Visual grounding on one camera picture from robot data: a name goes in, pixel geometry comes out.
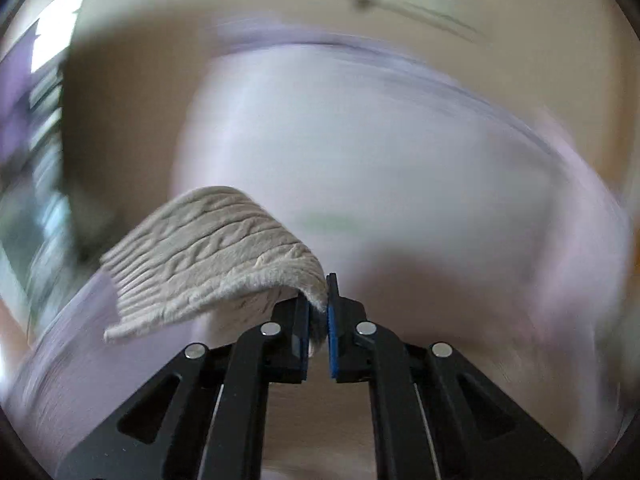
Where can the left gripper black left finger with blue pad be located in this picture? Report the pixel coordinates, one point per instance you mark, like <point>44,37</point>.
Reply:
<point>202,415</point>

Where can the beige cable-knit sweater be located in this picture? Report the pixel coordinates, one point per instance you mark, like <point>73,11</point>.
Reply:
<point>215,257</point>

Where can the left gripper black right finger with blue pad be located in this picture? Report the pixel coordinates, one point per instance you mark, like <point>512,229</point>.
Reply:
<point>434,414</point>

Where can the lavender bed sheet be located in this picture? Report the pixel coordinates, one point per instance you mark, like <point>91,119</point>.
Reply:
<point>73,379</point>

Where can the white floral pillow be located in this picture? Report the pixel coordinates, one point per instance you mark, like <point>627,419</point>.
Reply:
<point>446,216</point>

